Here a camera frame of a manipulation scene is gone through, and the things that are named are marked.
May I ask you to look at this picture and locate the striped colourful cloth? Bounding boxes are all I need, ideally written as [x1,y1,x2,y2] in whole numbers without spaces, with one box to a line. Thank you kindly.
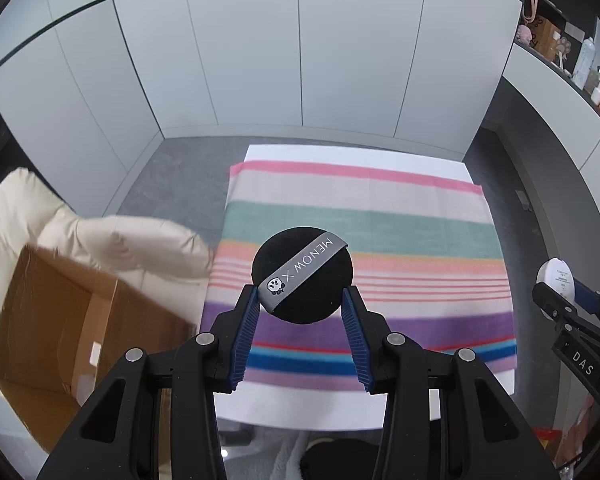
[201,160,518,393]

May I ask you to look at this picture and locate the black powder puff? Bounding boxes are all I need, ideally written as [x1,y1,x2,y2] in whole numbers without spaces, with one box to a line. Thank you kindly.
[251,226,354,324]

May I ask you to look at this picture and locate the tall white bottle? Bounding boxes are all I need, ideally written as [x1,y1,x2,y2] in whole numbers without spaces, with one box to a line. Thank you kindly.
[572,37,597,89]

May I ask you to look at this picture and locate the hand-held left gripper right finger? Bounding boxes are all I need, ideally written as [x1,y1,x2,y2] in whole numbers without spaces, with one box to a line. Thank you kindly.
[341,286,561,480]

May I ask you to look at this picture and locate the brown shelf box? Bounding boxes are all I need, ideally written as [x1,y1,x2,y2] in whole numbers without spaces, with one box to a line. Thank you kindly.
[532,16,567,61]

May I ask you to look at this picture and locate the white round tin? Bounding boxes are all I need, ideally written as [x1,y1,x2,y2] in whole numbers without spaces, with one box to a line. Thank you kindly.
[536,257,578,320]

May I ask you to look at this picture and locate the cream puffy jacket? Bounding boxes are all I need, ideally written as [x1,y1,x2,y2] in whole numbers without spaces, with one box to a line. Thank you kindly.
[0,167,216,391]

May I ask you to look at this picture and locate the brown cardboard box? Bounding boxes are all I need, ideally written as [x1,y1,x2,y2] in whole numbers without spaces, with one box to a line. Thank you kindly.
[0,244,201,456]

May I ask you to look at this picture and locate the red bag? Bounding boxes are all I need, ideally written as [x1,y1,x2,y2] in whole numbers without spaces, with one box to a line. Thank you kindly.
[532,427,563,466]

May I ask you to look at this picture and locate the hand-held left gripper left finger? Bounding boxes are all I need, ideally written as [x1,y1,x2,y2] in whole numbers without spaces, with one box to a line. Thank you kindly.
[37,284,260,480]

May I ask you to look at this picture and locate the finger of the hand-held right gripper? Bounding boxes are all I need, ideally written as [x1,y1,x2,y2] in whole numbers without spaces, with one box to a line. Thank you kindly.
[572,280,600,311]
[531,282,581,326]

